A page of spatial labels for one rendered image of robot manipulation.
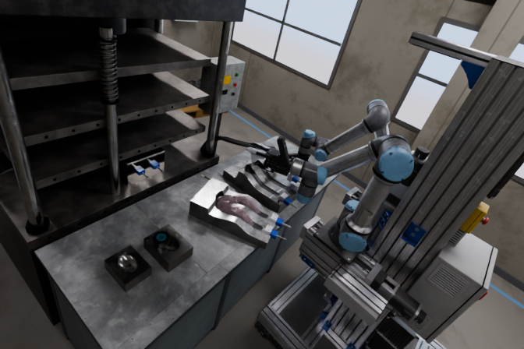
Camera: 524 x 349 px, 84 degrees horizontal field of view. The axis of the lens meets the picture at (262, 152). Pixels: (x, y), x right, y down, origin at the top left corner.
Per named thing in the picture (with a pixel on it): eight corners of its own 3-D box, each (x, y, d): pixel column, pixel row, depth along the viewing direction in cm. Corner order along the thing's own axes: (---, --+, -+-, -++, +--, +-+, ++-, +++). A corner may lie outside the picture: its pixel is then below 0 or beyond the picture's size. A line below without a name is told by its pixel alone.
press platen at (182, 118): (204, 132, 221) (205, 125, 218) (34, 191, 140) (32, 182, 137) (146, 93, 252) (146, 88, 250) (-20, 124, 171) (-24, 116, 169)
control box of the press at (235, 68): (221, 201, 304) (248, 63, 227) (200, 215, 282) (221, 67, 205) (207, 190, 314) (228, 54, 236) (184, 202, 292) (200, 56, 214)
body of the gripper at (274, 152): (260, 168, 127) (286, 178, 125) (266, 151, 123) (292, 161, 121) (265, 162, 133) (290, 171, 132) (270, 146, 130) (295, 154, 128)
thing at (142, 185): (218, 161, 238) (219, 156, 235) (30, 251, 142) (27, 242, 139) (155, 118, 274) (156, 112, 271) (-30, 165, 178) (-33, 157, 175)
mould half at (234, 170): (297, 198, 209) (302, 184, 202) (277, 215, 190) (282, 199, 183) (245, 163, 231) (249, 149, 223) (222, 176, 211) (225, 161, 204)
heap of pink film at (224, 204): (262, 209, 183) (264, 200, 179) (251, 228, 168) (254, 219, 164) (225, 193, 188) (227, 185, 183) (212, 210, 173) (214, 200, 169)
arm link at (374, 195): (360, 236, 141) (416, 142, 113) (359, 260, 129) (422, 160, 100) (336, 227, 143) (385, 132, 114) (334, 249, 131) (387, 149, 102)
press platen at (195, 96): (209, 101, 208) (210, 95, 205) (23, 147, 127) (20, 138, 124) (146, 65, 239) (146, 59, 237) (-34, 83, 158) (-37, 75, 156)
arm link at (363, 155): (400, 121, 122) (300, 163, 146) (402, 132, 112) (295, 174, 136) (411, 144, 124) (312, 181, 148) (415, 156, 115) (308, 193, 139)
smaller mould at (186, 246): (192, 255, 151) (193, 246, 148) (168, 273, 140) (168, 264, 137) (168, 232, 160) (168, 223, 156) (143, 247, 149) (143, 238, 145)
